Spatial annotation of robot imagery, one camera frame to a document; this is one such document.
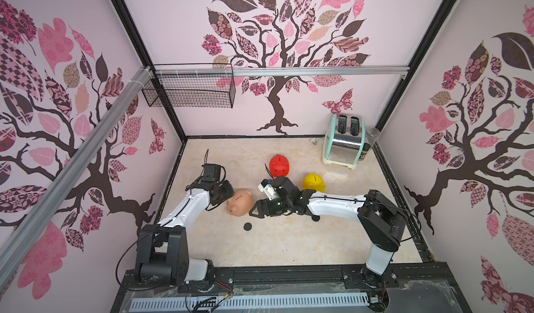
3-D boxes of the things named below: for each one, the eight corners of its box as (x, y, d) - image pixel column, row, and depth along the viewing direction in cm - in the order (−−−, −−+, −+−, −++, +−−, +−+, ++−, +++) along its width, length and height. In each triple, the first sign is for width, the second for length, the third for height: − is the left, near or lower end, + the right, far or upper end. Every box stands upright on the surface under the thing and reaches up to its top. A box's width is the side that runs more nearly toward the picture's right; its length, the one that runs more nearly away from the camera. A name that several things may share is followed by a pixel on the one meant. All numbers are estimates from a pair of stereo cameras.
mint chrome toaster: (320, 164, 110) (327, 140, 96) (325, 135, 124) (332, 110, 110) (353, 171, 107) (365, 147, 92) (354, 141, 121) (365, 116, 107)
